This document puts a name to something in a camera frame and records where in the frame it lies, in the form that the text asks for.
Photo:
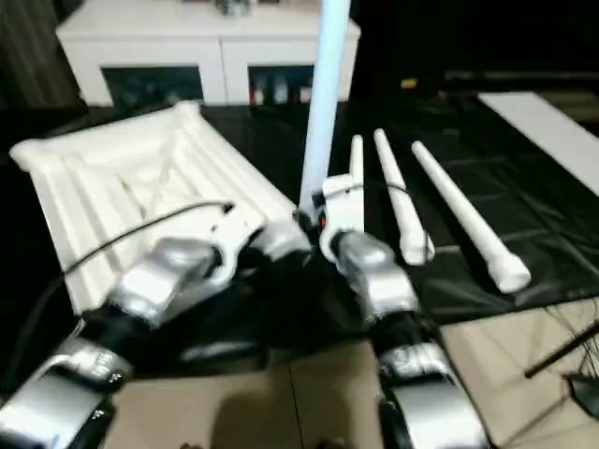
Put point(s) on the white flat board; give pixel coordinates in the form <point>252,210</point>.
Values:
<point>547,131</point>

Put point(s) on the small yellow label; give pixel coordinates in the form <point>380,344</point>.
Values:
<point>409,83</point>

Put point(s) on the black cabinet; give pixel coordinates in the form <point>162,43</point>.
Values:
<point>491,37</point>

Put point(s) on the white plastic table top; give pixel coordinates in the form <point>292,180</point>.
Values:
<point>117,187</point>

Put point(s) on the black table mat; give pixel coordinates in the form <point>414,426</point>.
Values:
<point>515,257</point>

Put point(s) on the black white spotted toy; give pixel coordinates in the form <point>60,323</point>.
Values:
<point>234,5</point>

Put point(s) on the black metal table leg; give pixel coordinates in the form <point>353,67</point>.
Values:
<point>561,351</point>

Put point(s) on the white plastic table leg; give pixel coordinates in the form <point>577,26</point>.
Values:
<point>468,215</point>
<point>402,206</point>
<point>356,159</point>
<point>325,93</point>

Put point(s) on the white cabinet with glass doors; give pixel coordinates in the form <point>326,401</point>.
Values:
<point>210,51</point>

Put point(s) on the grey curtain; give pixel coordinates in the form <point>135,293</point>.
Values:
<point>33,51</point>

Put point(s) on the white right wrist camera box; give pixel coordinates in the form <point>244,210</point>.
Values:
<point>344,206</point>

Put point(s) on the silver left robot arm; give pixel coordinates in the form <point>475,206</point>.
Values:
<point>154,280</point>

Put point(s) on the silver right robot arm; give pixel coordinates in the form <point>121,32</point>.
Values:
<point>384,280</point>

